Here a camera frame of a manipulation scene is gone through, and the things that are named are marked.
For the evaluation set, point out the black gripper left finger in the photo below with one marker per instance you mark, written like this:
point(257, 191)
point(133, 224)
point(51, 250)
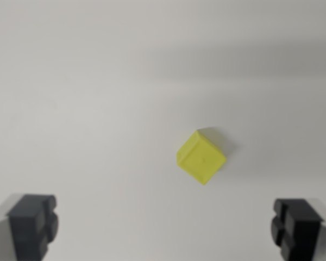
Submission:
point(27, 228)

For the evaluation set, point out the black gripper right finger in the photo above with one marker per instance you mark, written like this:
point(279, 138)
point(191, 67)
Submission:
point(298, 231)

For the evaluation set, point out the yellow cube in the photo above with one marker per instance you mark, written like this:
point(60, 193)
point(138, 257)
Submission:
point(201, 157)

